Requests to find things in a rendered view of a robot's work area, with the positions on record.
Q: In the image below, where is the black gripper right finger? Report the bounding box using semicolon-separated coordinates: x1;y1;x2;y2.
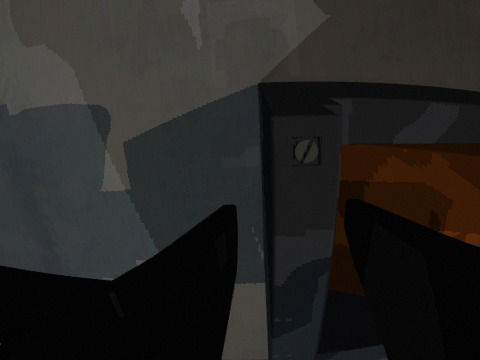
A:
344;199;480;360

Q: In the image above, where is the orange l-shaped part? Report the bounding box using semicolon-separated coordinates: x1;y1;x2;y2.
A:
328;143;480;297

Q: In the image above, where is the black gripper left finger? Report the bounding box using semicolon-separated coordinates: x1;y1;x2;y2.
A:
0;205;237;360

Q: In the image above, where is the grey tray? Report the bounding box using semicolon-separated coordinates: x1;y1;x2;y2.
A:
259;81;480;360

